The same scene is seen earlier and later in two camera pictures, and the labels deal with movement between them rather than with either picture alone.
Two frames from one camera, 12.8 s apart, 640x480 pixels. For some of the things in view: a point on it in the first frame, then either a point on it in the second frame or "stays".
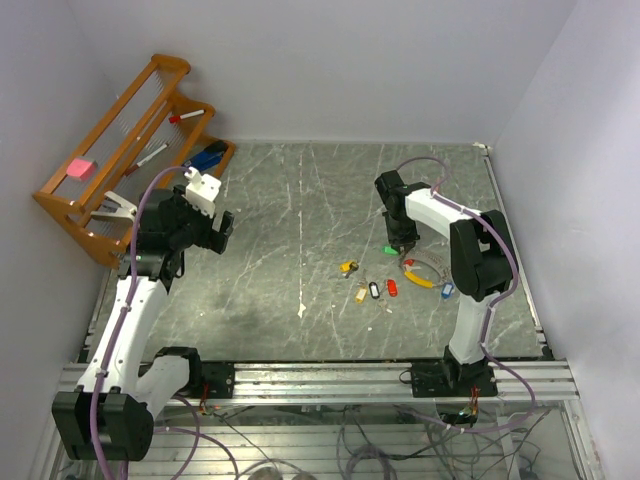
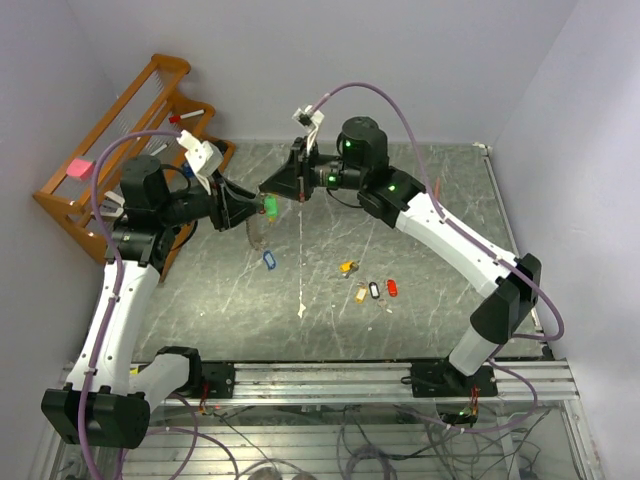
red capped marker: (178, 118) stays
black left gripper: (211, 239) to (225, 210)
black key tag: (374, 290) stays
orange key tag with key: (348, 266) stays
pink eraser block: (82, 168) stays
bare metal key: (383, 302) stays
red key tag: (392, 287) stays
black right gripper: (407, 240) to (294, 178)
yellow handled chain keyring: (418, 280) to (258, 227)
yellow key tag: (361, 294) stays
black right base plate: (452, 379) stays
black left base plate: (220, 377) stays
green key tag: (389, 250) to (271, 206)
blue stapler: (208, 156) to (188, 170)
